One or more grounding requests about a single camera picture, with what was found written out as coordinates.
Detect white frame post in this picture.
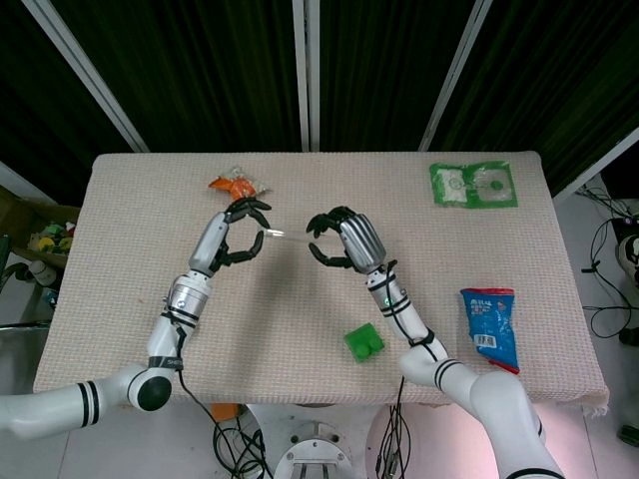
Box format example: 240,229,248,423
0,160,62,205
417,0,494,152
551,127,639,202
292,0,309,153
22,0,150,154
307,0,321,153

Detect blue snack bag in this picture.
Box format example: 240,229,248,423
458,286,522,375

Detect green toy building block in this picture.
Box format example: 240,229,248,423
342,322,386,363

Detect brown cardboard box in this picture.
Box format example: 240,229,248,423
0,187,81,265

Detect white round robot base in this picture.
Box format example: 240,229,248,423
273,418,356,479

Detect grey metal bin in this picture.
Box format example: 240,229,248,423
0,323,51,395

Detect black floor cable bundle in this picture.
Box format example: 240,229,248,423
376,403,418,479

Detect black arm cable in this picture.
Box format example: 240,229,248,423
162,298,274,479
371,258,450,415

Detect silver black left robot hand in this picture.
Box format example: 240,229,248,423
187,197,274,276

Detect orange snack bag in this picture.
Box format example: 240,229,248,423
208,167,274,201

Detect small white bottle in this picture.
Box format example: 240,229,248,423
28,258,57,286

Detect orange object under table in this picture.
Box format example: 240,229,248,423
211,401,242,425

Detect green plastic blister package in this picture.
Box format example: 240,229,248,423
428,160,519,210

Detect yellow green toy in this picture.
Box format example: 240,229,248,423
27,222,76,253

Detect beige waffle tablecloth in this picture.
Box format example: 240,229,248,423
32,152,610,418

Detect white black device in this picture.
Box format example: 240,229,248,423
617,233,639,289

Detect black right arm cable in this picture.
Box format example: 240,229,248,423
371,258,450,415

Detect black tangled floor cables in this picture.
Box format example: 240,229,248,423
581,187,639,340

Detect dark curtain backdrop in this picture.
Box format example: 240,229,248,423
0,0,639,201

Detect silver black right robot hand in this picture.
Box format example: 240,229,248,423
304,206,389,275

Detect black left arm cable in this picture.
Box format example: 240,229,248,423
162,298,274,479

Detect clear plastic tube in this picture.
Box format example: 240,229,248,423
263,227,312,246

